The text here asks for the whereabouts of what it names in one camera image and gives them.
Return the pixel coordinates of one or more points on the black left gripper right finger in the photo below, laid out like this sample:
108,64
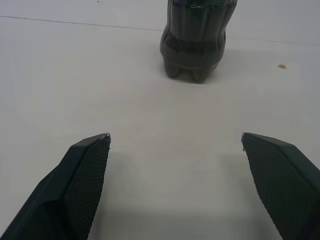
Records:
280,180

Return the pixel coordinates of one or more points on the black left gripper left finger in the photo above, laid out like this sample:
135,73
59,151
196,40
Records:
75,187

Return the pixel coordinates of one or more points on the plastic bottle with red cap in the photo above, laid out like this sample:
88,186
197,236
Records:
195,37

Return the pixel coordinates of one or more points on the small orange spot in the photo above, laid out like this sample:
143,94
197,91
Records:
282,66

